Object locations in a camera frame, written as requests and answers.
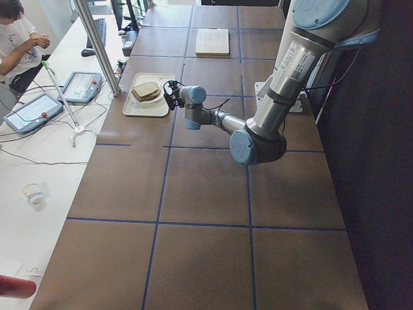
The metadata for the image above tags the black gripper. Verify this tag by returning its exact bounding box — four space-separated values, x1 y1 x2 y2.
169 88 181 109

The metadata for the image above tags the white round plate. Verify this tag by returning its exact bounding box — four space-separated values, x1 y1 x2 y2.
135 83 166 104

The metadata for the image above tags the white bread slice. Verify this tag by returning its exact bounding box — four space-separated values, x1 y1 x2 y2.
131 81 161 99

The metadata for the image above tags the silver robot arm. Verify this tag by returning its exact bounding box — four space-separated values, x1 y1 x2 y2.
163 1 381 165

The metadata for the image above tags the bread with fried egg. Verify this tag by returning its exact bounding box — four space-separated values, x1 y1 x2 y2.
136 92 160 102

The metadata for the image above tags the cream bear tray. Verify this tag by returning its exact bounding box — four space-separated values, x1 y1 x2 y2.
123 72 176 118

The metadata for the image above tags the wooden cutting board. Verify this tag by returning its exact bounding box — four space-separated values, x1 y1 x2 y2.
195 28 230 57

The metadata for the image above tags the far teach pendant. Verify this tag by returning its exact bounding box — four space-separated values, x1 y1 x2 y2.
61 72 103 105

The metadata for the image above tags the teach pendant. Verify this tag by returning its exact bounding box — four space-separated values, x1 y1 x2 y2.
61 72 103 105
3 92 63 134

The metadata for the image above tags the reacher grabber stick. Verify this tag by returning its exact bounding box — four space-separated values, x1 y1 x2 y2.
41 61 97 148

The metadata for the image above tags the computer mouse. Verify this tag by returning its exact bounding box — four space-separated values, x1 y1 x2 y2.
81 48 96 57

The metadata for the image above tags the black keyboard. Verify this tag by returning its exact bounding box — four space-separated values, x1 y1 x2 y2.
86 18 106 49

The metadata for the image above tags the near teach pendant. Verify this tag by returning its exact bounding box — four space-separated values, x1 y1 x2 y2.
3 92 63 134

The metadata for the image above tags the seated person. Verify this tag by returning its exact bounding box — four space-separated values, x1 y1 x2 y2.
1 1 50 94

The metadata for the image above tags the paper cup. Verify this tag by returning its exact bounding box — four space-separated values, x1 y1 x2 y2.
21 183 45 205

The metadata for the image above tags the red cylinder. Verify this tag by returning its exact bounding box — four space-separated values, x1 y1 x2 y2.
0 275 37 299

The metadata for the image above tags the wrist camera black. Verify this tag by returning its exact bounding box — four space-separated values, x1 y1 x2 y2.
163 80 181 110

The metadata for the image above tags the camera black cable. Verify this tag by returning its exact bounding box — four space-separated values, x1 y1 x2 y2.
203 98 232 129

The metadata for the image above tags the aluminium frame post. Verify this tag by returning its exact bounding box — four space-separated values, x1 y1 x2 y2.
74 0 121 97

